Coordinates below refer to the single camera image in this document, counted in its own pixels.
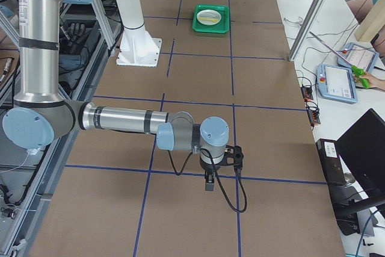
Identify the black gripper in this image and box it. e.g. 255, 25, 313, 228
200, 160, 221, 191

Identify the yellow plastic spoon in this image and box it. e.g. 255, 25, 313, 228
198, 18, 220, 26

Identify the green handled grabber tool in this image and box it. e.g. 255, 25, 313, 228
309, 31, 371, 89

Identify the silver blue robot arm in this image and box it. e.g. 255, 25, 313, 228
2, 0, 230, 191

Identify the person's hand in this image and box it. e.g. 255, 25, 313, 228
354, 72, 385, 90

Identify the black computer box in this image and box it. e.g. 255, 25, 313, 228
316, 138, 346, 186

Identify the orange black electronics board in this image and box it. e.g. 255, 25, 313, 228
300, 85, 313, 101

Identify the black monitor stand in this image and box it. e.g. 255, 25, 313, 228
328, 185, 384, 236

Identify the black monitor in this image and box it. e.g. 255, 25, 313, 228
336, 108, 385, 197

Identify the front blue teach pendant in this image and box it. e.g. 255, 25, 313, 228
316, 64, 358, 104

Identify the blue teach pendant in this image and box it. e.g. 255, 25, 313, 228
316, 64, 358, 104
340, 42, 379, 73

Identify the green plastic tray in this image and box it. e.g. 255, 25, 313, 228
192, 4, 230, 34

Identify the white round plate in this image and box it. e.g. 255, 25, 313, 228
196, 10, 222, 22

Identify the rear blue teach pendant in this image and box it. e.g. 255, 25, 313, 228
340, 42, 379, 73

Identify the wooden beam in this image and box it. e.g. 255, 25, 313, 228
354, 0, 384, 42

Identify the person's knee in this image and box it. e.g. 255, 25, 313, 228
347, 0, 378, 23

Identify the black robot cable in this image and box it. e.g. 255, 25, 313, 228
167, 148, 248, 213

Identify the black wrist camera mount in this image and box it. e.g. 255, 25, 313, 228
220, 145, 244, 175

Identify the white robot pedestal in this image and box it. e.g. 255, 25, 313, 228
116, 0, 162, 67

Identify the aluminium frame post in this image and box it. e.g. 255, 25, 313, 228
288, 0, 325, 61

